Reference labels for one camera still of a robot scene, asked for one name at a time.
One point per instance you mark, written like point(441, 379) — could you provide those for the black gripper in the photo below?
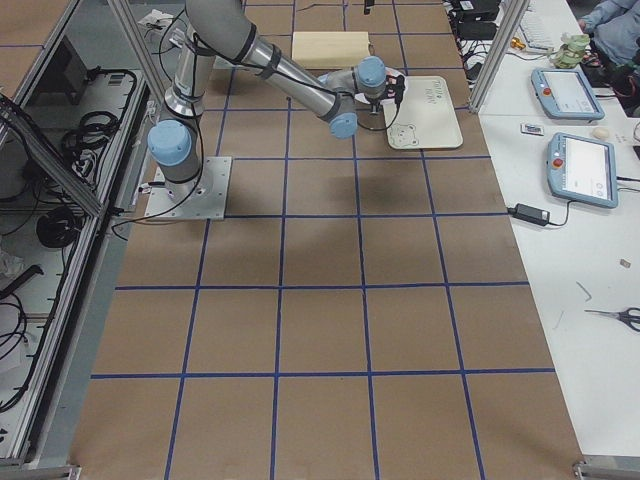
point(373, 103)

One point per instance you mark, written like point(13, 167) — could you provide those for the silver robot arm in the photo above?
point(220, 29)

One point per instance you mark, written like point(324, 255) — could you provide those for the cream bear tray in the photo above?
point(426, 119)

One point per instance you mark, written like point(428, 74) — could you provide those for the wooden cutting board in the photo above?
point(319, 50)

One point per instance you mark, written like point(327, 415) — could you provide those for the white keyboard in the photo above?
point(534, 35)

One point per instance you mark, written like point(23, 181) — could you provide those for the far blue teach pendant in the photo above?
point(566, 94)

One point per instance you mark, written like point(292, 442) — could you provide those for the blue teach pendant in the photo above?
point(566, 94)
point(583, 170)

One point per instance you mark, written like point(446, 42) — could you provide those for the black small adapter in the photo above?
point(529, 214)

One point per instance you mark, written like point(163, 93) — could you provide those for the near blue teach pendant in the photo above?
point(583, 170)

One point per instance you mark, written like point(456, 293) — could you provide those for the seated person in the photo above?
point(614, 28)

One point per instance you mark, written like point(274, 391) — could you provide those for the black scissors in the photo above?
point(628, 317)

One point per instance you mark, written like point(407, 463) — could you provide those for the aluminium frame post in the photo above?
point(512, 15)

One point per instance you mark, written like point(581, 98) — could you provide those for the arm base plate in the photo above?
point(204, 197)

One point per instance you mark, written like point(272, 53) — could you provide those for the aluminium cable rack frame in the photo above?
point(72, 157)

